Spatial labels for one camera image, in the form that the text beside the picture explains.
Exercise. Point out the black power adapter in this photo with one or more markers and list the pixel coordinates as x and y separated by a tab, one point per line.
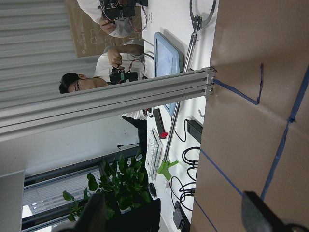
194	128

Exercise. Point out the black monitor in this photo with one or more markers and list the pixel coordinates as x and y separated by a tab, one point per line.
143	219

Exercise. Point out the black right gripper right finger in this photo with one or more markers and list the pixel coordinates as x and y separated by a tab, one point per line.
257	216

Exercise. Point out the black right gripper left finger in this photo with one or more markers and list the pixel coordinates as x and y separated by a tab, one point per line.
93	218

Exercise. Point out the white keyboard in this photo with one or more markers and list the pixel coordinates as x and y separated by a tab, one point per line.
154	148

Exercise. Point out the seated person in white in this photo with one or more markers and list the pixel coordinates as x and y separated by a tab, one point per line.
126	58

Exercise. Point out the aluminium frame post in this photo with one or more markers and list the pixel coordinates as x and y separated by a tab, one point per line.
98	103

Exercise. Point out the green potted plant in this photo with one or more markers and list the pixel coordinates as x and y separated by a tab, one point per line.
124	183

